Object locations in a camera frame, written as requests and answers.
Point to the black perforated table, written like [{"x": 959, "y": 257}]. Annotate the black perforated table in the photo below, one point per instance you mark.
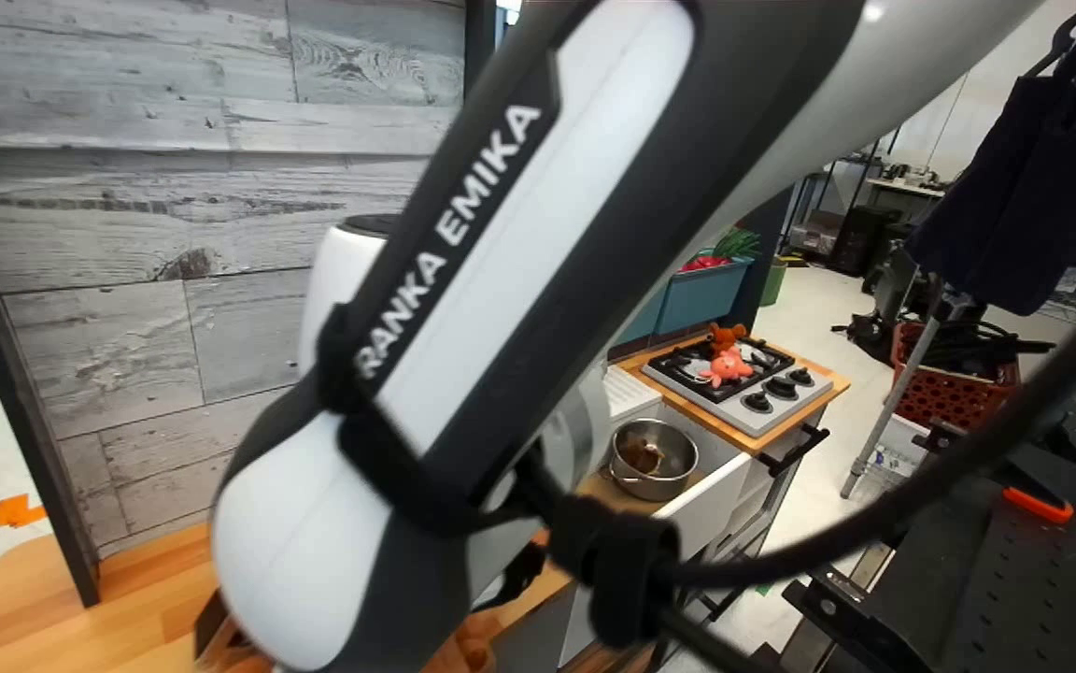
[{"x": 975, "y": 583}]

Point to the red crate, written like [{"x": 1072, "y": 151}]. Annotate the red crate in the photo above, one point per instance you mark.
[{"x": 965, "y": 376}]

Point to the brown white plush toy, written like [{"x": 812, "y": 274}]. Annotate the brown white plush toy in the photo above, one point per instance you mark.
[{"x": 640, "y": 456}]

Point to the black hanging bag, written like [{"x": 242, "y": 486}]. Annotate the black hanging bag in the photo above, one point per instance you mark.
[{"x": 1005, "y": 231}]

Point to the teal planter box right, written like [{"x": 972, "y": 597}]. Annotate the teal planter box right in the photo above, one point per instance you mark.
[{"x": 688, "y": 297}]

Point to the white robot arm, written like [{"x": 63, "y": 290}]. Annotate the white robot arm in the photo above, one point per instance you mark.
[{"x": 449, "y": 389}]

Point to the orange plush toy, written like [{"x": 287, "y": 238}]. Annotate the orange plush toy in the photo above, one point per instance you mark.
[{"x": 726, "y": 335}]

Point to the pink plush toy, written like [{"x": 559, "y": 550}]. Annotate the pink plush toy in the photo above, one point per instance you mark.
[{"x": 719, "y": 366}]

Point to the white sink basin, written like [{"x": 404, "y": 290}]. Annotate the white sink basin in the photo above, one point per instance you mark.
[{"x": 719, "y": 506}]

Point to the steel pot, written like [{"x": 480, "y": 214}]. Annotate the steel pot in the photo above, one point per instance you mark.
[{"x": 676, "y": 456}]

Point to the wood plank backsplash panel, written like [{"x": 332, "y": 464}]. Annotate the wood plank backsplash panel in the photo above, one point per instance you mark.
[{"x": 165, "y": 173}]

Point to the wooden counter cabinet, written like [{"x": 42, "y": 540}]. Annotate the wooden counter cabinet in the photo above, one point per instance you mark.
[{"x": 154, "y": 591}]

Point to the grey toy stove top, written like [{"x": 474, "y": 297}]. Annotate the grey toy stove top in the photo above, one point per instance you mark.
[{"x": 753, "y": 406}]

